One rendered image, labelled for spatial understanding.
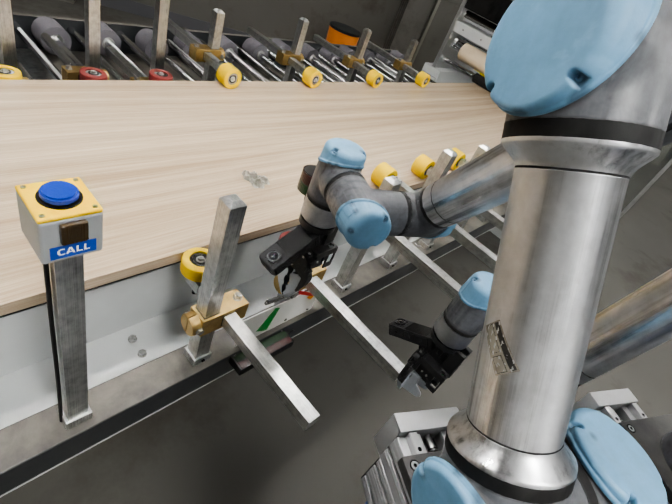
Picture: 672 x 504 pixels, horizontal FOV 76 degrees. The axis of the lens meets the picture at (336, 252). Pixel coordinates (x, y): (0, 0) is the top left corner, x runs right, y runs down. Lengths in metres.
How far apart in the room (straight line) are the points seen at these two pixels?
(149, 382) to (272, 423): 0.88
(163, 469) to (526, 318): 1.48
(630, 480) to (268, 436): 1.42
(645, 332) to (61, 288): 0.78
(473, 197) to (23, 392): 0.97
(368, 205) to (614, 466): 0.42
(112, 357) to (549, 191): 1.02
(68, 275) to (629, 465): 0.69
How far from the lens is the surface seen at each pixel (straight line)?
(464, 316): 0.82
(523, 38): 0.39
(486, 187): 0.61
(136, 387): 1.03
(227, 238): 0.78
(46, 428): 1.01
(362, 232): 0.64
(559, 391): 0.41
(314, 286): 1.08
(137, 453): 1.73
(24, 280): 0.95
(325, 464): 1.83
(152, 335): 1.21
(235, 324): 0.95
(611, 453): 0.56
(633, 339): 0.72
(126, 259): 0.98
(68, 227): 0.58
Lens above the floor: 1.59
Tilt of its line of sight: 37 degrees down
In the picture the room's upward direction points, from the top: 25 degrees clockwise
